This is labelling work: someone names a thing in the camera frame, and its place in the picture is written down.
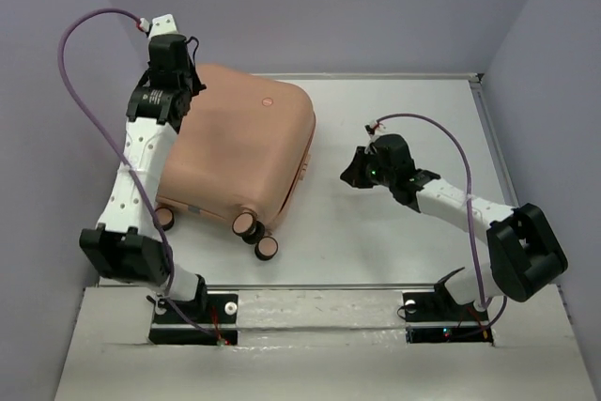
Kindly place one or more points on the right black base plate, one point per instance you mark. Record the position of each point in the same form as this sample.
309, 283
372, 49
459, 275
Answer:
430, 319

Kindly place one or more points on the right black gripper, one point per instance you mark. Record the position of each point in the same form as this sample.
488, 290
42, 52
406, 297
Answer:
352, 175

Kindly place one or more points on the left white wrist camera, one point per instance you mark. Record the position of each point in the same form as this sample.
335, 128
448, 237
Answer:
162, 25

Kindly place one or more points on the pink hard-shell suitcase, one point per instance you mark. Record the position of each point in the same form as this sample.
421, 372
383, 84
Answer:
240, 153

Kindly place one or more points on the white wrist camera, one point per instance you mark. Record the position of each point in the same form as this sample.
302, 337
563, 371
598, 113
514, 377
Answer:
162, 25
374, 129

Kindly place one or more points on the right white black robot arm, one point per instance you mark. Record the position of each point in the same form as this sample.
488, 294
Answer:
524, 252

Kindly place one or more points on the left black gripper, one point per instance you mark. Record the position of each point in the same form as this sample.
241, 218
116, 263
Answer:
196, 84

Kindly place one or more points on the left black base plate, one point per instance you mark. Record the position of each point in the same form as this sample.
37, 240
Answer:
215, 327

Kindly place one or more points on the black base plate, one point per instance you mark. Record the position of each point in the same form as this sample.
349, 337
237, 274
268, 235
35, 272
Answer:
215, 327
430, 319

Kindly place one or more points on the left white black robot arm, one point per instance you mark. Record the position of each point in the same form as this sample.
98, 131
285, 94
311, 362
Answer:
128, 244

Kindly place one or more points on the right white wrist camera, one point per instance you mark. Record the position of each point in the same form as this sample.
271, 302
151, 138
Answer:
374, 129

